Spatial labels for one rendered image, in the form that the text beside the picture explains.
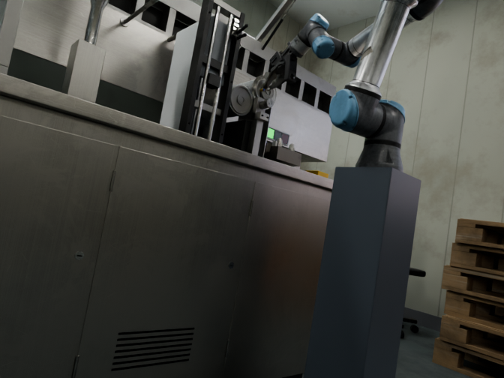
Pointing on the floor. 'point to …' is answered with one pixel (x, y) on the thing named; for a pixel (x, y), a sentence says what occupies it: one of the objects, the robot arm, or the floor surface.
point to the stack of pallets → (473, 300)
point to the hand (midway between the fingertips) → (268, 88)
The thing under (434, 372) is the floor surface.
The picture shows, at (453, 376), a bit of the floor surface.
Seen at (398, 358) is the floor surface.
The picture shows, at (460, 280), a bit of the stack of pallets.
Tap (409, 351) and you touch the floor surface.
